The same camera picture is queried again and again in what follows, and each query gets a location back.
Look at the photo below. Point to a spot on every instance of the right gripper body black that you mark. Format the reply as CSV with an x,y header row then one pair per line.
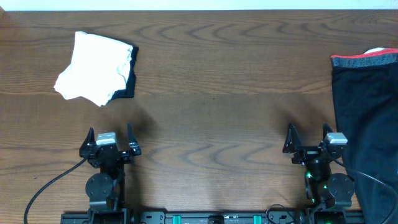
x,y
306,154

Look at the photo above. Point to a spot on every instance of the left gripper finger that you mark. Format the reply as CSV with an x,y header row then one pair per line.
x,y
90,138
133,143

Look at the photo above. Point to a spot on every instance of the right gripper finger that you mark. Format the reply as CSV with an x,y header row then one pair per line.
x,y
292,140
326,131

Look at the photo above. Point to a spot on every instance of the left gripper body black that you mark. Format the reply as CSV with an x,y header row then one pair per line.
x,y
124,159

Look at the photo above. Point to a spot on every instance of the black pants red waistband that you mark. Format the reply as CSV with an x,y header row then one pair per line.
x,y
364,90

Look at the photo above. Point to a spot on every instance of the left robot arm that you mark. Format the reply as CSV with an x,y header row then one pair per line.
x,y
106,189

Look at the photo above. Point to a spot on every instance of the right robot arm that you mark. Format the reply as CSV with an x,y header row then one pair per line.
x,y
330,193

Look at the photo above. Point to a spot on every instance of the black folded garment under white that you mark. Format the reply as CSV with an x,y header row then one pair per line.
x,y
128,92

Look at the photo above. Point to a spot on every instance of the white folded cloth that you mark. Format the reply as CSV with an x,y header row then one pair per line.
x,y
99,66

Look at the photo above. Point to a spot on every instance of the white crumpled garment right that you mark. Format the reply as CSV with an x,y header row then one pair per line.
x,y
377,49

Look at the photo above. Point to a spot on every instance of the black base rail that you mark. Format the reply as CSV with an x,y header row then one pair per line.
x,y
273,216

